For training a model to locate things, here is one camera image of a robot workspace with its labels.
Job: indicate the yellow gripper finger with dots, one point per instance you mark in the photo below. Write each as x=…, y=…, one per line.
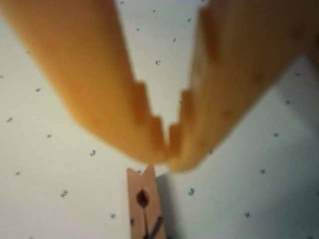
x=236, y=74
x=87, y=74

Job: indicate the wooden clothespin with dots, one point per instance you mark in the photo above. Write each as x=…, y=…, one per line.
x=134, y=183

